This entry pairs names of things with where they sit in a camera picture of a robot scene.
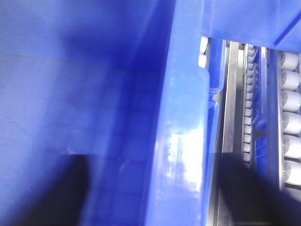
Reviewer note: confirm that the large blue plastic bin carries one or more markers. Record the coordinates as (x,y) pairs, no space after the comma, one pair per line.
(117,81)

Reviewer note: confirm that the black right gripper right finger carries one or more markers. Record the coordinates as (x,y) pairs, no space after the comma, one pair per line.
(252,200)

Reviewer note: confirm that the stainless steel conveyor rail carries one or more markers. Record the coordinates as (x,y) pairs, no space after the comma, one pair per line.
(218,212)

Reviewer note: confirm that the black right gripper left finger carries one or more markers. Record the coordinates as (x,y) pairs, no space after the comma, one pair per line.
(62,204)

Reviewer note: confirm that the white conveyor roller row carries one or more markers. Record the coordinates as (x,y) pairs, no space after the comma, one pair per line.
(291,117)

